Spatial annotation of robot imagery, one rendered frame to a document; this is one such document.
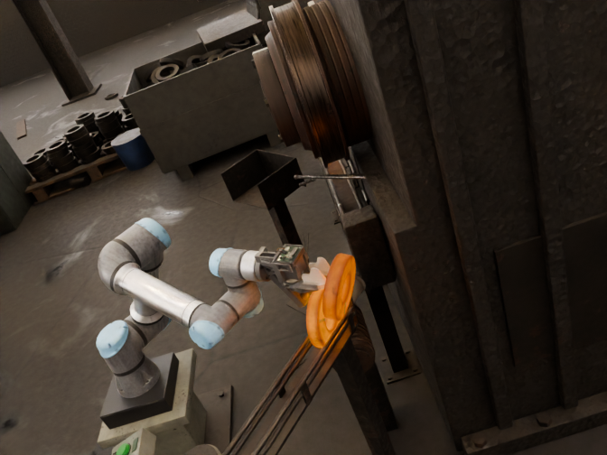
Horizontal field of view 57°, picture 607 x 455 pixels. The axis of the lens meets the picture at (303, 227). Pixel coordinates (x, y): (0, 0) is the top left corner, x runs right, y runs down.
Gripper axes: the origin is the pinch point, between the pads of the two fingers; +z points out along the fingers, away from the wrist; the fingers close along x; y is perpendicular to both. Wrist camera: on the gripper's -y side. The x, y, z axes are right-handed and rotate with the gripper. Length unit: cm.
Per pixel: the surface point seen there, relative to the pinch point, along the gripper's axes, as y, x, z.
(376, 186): 2.6, 33.8, -2.8
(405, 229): 3.4, 15.6, 11.9
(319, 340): -13.1, -7.7, -5.4
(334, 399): -85, 20, -36
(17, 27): -42, 596, -976
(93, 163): -85, 183, -349
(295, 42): 43, 38, -16
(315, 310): -6.6, -3.9, -6.1
